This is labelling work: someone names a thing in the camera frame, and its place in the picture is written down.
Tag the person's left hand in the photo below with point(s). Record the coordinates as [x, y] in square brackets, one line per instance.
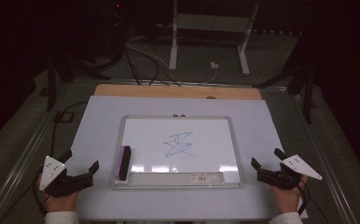
[61, 203]

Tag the silver framed whiteboard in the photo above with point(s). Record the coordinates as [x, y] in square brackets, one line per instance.
[200, 130]

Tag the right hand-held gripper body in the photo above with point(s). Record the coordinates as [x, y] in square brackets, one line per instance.
[277, 179]

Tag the purple and black whiteboard eraser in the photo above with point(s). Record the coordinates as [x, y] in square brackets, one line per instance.
[123, 163]

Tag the grey metal floor rail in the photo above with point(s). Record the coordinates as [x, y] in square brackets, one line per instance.
[321, 155]
[16, 168]

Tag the black square floor plate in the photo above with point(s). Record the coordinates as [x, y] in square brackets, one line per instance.
[64, 116]

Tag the person's right hand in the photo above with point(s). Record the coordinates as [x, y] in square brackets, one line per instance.
[287, 200]

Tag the white table cover sheet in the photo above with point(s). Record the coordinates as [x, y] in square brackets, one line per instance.
[100, 124]

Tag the white metal stand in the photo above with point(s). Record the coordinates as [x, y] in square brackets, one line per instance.
[212, 23]

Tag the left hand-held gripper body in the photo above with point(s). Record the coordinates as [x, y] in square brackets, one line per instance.
[54, 174]

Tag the black tripod stand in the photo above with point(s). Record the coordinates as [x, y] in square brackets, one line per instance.
[52, 81]
[307, 90]

